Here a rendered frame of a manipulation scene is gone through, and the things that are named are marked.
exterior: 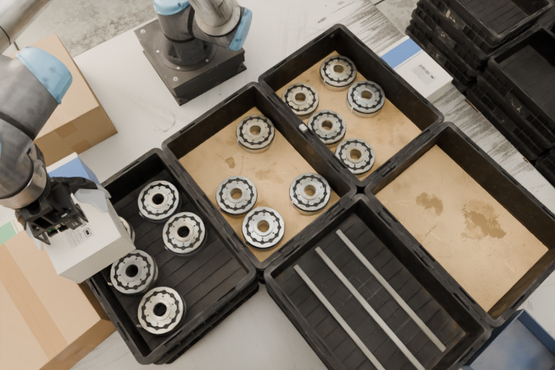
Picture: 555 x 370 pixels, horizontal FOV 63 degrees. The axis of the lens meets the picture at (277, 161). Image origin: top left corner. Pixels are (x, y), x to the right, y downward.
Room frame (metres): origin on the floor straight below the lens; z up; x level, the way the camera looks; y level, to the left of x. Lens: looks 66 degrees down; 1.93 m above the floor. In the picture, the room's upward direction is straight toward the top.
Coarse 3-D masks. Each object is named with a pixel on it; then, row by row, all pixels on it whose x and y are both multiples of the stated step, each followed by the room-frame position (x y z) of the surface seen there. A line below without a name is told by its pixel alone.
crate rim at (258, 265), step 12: (252, 84) 0.66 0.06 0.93; (264, 96) 0.63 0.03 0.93; (216, 108) 0.59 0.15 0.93; (276, 108) 0.59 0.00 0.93; (204, 120) 0.56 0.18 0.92; (288, 120) 0.56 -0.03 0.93; (180, 132) 0.53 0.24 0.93; (300, 132) 0.52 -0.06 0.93; (168, 144) 0.49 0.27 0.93; (312, 144) 0.49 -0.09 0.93; (168, 156) 0.46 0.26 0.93; (324, 156) 0.46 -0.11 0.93; (180, 168) 0.43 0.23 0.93; (336, 168) 0.42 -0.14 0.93; (192, 180) 0.40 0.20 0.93; (348, 180) 0.39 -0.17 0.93; (204, 192) 0.37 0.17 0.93; (348, 192) 0.36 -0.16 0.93; (216, 216) 0.31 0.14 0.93; (324, 216) 0.31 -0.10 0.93; (228, 228) 0.28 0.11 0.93; (312, 228) 0.28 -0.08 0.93; (240, 240) 0.25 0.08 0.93; (288, 240) 0.25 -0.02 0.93; (252, 252) 0.23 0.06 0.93; (276, 252) 0.23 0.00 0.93; (264, 264) 0.20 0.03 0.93
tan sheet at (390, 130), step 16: (320, 64) 0.80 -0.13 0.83; (304, 80) 0.74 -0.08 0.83; (320, 96) 0.69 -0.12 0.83; (336, 96) 0.69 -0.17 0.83; (384, 112) 0.63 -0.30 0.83; (400, 112) 0.63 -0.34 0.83; (352, 128) 0.59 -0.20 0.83; (368, 128) 0.59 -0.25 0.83; (384, 128) 0.58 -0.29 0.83; (400, 128) 0.58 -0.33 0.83; (416, 128) 0.58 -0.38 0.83; (384, 144) 0.54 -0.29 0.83; (400, 144) 0.54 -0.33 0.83; (384, 160) 0.49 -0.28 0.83
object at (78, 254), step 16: (64, 160) 0.36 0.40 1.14; (80, 160) 0.36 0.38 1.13; (64, 176) 0.33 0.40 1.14; (80, 176) 0.33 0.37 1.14; (96, 208) 0.26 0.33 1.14; (112, 208) 0.29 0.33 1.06; (96, 224) 0.23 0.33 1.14; (112, 224) 0.23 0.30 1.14; (64, 240) 0.20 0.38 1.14; (80, 240) 0.20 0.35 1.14; (96, 240) 0.20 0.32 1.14; (112, 240) 0.20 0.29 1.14; (128, 240) 0.21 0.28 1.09; (64, 256) 0.17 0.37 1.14; (80, 256) 0.17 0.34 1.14; (96, 256) 0.18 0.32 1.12; (112, 256) 0.19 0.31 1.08; (64, 272) 0.15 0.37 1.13; (80, 272) 0.16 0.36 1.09; (96, 272) 0.16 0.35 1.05
